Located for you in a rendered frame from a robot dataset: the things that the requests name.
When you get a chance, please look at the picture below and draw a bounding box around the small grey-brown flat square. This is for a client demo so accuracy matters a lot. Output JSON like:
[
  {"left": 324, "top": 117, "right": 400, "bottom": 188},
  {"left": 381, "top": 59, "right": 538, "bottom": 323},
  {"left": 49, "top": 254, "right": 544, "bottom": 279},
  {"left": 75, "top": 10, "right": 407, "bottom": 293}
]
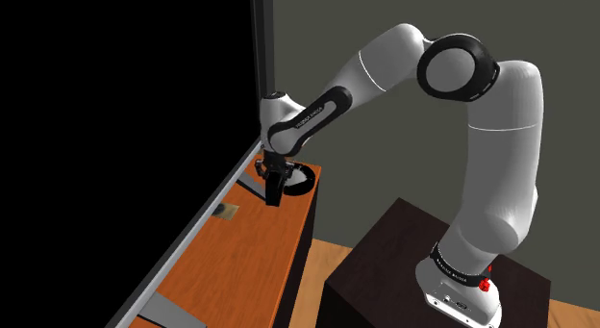
[{"left": 211, "top": 202, "right": 240, "bottom": 222}]

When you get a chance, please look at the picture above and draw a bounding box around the orange wooden sideboard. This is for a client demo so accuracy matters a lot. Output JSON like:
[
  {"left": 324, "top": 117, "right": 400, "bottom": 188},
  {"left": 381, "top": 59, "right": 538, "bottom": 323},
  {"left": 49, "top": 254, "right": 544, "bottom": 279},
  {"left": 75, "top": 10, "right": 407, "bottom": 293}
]
[{"left": 127, "top": 150, "right": 323, "bottom": 328}]

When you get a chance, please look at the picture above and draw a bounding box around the dark brown robot stand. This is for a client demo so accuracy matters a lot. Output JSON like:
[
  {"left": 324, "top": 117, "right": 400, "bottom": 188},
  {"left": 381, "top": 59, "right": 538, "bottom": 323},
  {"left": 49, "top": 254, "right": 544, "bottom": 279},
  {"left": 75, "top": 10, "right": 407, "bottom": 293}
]
[{"left": 321, "top": 197, "right": 552, "bottom": 328}]

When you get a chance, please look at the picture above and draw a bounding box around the large black flat television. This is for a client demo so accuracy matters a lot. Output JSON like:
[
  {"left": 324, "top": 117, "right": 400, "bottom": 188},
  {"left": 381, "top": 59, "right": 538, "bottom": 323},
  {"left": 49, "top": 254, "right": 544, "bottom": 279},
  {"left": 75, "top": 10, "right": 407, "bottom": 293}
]
[{"left": 0, "top": 0, "right": 276, "bottom": 328}]

